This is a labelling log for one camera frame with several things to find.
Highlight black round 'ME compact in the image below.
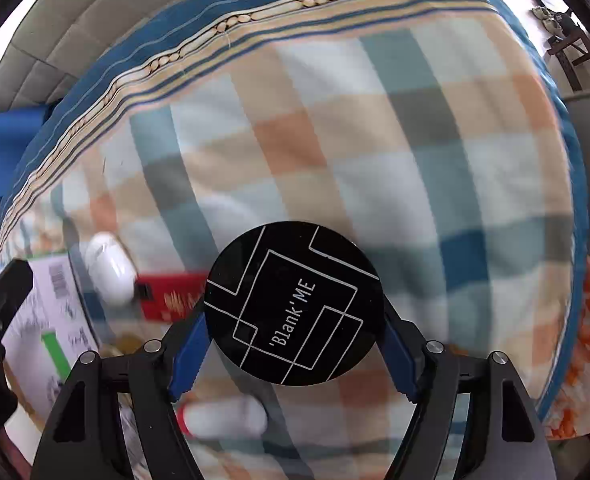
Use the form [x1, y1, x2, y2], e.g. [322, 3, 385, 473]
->
[203, 221, 384, 387]

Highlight gold round tin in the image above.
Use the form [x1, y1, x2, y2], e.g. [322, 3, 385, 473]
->
[100, 333, 145, 358]

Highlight white cardboard box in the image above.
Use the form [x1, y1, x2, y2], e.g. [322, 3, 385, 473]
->
[0, 254, 98, 428]

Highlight white red-capped tube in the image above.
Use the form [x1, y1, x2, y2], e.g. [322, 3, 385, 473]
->
[177, 396, 268, 440]

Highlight red cigarette box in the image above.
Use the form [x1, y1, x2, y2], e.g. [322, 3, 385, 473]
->
[134, 272, 207, 323]

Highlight white earbuds case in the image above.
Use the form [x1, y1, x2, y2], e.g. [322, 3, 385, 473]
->
[83, 232, 136, 308]

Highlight plaid checkered tablecloth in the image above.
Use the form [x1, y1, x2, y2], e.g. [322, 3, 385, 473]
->
[0, 0, 590, 480]

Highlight dark wooden chair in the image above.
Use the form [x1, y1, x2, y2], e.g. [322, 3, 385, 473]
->
[530, 6, 590, 92]

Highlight grey fabric sofa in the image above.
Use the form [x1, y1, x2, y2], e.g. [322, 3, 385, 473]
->
[0, 0, 181, 113]

